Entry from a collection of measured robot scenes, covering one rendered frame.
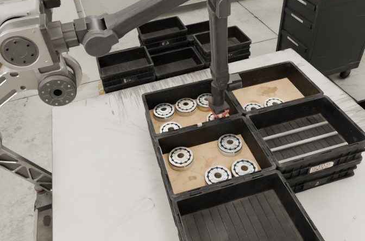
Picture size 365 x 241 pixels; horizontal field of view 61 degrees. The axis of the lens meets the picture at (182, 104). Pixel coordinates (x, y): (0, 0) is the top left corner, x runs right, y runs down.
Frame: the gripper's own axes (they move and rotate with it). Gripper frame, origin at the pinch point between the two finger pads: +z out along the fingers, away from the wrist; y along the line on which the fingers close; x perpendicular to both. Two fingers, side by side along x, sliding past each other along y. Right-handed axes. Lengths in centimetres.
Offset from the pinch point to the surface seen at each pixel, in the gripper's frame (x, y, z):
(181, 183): 27.8, -23.2, 4.1
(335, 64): -155, 71, 64
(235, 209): 14.4, -41.4, 4.1
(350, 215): -29, -56, 17
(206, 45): -52, 118, 39
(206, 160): 14.2, -17.0, 4.1
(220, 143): 5.6, -13.7, 1.3
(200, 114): 4.5, 9.1, 4.3
